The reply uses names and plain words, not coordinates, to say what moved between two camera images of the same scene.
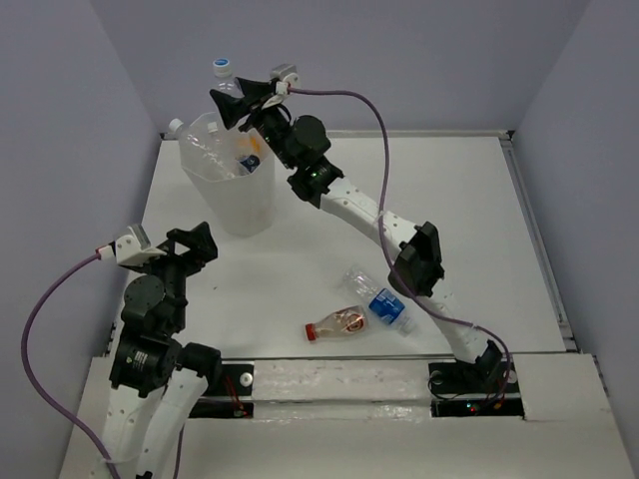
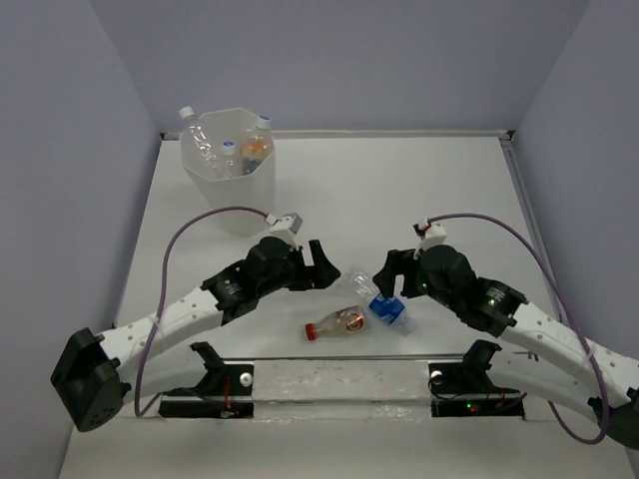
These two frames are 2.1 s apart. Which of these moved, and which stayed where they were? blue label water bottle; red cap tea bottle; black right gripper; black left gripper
Moved: black left gripper; black right gripper
Stayed: blue label water bottle; red cap tea bottle
